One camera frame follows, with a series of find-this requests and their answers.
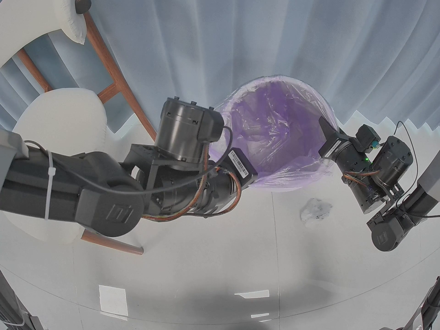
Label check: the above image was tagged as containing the crumpled white paper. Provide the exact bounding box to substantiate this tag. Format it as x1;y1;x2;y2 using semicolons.
300;199;333;223

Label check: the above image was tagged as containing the black cable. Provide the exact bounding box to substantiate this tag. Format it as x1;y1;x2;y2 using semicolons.
395;120;421;168
24;125;234;196

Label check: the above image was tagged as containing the pale blue curtain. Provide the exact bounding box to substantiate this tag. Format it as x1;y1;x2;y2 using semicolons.
0;0;440;143

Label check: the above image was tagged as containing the white cushioned wooden chair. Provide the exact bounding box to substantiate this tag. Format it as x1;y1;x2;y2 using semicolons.
0;0;157;256

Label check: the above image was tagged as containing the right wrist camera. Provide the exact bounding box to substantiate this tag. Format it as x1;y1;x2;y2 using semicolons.
355;124;382;150

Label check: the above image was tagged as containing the purple plastic bag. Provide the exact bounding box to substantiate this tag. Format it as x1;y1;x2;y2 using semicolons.
208;74;339;193

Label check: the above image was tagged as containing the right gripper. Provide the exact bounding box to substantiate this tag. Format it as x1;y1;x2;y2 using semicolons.
318;115;375;184

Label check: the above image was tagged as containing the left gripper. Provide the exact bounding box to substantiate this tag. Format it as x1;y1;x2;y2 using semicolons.
201;147;259;216

